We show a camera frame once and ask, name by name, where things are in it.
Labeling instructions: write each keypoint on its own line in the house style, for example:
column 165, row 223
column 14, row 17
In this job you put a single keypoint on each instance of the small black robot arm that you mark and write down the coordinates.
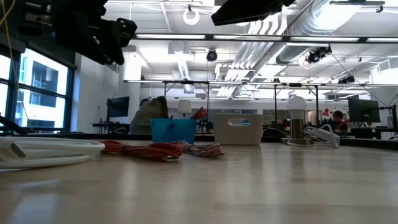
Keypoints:
column 205, row 126

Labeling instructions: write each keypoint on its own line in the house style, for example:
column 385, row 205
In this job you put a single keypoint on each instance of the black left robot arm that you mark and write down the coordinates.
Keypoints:
column 62, row 18

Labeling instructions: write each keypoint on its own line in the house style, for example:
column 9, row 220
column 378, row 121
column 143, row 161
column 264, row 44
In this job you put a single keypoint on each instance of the black computer monitor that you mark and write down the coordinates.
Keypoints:
column 118, row 107
column 363, row 110

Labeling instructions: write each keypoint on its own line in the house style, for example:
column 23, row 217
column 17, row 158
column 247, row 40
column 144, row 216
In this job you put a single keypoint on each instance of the large window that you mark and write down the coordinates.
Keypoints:
column 43, row 77

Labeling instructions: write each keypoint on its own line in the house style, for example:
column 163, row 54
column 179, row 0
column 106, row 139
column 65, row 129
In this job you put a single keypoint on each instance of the person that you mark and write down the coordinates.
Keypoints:
column 338, row 119
column 149, row 115

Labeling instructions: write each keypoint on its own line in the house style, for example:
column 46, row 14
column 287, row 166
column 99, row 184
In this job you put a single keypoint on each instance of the black office desk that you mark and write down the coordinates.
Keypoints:
column 109, row 125
column 367, row 130

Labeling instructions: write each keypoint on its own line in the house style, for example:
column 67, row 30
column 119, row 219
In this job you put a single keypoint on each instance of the table lamp with white shade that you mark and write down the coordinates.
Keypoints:
column 184, row 106

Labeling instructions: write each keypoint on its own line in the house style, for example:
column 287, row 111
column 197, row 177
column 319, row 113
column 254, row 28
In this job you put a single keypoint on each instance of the teal plastic bin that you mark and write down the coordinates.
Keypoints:
column 172, row 130

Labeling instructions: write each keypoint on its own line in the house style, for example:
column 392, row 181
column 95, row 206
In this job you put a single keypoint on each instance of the bulb lamp with brass stand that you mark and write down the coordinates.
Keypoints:
column 296, row 105

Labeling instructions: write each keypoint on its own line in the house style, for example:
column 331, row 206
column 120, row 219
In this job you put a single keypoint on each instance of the grey plastic bin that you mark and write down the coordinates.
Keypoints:
column 224, row 133

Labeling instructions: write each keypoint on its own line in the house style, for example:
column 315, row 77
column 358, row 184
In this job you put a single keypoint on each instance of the red desk lamp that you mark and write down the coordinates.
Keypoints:
column 326, row 112

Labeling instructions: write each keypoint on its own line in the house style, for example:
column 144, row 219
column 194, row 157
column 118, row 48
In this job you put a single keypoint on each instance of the black dome camera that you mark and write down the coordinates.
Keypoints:
column 212, row 56

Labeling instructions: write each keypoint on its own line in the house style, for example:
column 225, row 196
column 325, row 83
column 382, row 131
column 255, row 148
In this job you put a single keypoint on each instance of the long ceiling light rail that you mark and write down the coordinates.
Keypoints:
column 171, row 36

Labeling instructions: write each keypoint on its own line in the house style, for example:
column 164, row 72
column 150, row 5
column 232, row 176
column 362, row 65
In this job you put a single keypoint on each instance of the silver ventilation duct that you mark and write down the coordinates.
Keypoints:
column 311, row 18

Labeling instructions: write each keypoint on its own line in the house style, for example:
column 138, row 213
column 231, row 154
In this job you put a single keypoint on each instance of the black rig frame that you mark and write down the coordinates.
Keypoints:
column 295, row 84
column 186, row 82

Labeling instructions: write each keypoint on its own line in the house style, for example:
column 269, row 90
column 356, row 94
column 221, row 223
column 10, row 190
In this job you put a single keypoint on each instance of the black ceiling mounted camera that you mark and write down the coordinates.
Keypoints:
column 317, row 55

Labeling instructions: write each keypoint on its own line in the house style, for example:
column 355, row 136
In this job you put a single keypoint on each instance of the black aluminium table frame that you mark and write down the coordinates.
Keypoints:
column 62, row 136

